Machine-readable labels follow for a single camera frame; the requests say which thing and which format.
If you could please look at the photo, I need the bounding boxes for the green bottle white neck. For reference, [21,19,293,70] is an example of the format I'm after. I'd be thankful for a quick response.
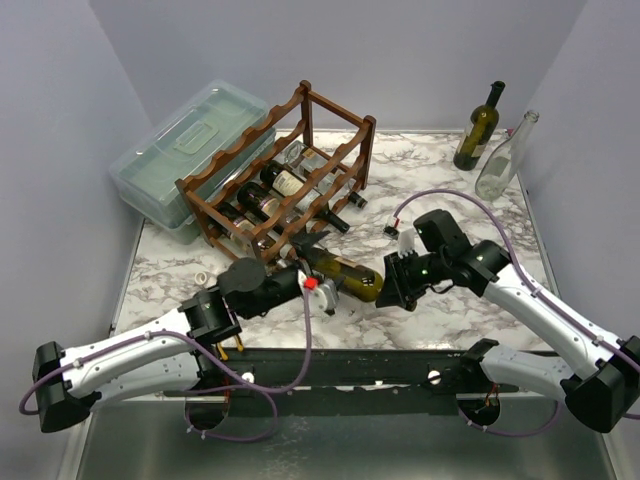
[297,247,384,303]

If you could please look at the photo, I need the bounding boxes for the green bottle cream label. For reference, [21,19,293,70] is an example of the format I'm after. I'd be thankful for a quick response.
[258,160,351,236]

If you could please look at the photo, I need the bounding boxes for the green bottle grey label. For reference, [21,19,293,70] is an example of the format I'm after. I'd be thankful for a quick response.
[237,181,303,234]

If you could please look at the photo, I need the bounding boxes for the clear square glass bottle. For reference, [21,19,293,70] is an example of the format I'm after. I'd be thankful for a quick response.
[282,139,369,209]

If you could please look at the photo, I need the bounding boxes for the tall clear glass bottle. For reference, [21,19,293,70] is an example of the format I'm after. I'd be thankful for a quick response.
[475,110,540,202]

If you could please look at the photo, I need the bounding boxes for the tall dark green bottle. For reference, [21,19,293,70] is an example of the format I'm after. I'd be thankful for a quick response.
[453,81,506,171]

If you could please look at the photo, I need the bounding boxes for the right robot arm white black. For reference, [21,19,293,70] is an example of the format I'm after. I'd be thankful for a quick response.
[375,209,639,433]

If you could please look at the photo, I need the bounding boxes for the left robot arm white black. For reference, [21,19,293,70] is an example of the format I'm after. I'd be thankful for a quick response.
[25,232,329,433]

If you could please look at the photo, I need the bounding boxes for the green bottle silver cap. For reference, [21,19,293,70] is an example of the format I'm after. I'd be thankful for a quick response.
[217,202,275,254]

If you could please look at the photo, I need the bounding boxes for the brown wooden wine rack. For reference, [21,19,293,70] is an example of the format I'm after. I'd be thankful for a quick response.
[176,81,376,262]

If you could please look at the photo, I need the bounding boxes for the white plastic pipe fitting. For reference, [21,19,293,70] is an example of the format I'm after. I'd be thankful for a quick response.
[194,271,209,286]

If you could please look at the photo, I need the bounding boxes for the translucent green plastic storage box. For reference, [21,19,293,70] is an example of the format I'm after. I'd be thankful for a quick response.
[109,80,269,245]

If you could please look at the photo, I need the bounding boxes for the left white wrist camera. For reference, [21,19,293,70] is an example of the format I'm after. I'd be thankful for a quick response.
[301,277,339,316]

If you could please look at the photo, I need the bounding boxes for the yellow handled pliers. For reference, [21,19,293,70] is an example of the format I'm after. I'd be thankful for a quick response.
[215,335,245,362]

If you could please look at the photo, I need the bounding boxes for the black front mounting rail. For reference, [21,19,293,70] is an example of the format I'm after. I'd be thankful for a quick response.
[185,349,494,422]

